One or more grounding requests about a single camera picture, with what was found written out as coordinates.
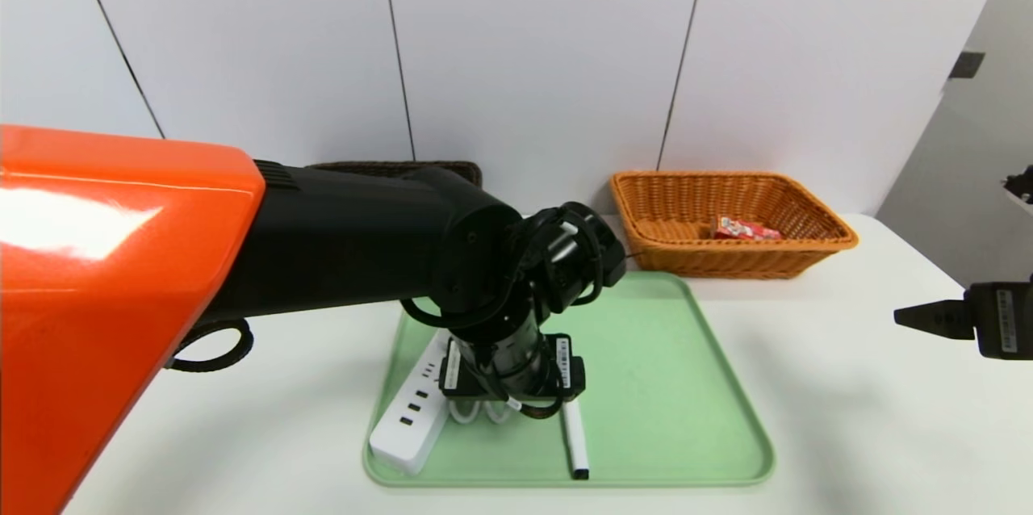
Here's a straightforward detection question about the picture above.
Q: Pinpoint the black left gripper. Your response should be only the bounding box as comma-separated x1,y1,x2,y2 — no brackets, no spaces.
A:
438,303,585,402

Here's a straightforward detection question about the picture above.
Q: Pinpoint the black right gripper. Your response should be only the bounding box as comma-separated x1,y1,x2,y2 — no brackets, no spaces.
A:
893,281,1033,361

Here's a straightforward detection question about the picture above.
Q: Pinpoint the white power strip with cable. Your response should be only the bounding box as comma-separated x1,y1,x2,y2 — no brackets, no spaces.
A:
369,328,521,477

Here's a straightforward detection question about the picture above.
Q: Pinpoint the red snack packet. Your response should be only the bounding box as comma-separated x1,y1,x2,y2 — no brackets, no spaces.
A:
713,215,784,241

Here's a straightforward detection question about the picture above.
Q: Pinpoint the orange wicker basket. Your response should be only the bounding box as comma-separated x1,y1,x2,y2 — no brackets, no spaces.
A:
609,170,859,280

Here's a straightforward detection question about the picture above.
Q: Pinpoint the dark brown wicker basket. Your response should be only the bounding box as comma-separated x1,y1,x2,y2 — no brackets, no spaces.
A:
305,161,483,190

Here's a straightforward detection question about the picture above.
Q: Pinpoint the white marker pen black cap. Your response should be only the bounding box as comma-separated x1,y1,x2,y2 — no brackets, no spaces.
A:
562,400,591,481

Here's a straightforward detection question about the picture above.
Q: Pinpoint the light green plastic tray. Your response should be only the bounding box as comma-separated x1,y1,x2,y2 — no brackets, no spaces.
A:
362,271,777,490

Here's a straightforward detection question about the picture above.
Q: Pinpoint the black wall bracket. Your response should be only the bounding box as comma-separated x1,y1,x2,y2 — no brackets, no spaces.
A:
950,52,987,81

